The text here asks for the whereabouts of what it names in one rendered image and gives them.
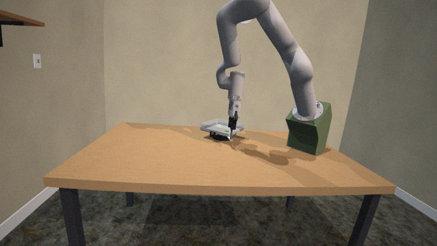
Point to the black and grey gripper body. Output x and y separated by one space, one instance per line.
232 108

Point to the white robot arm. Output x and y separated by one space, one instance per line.
298 66

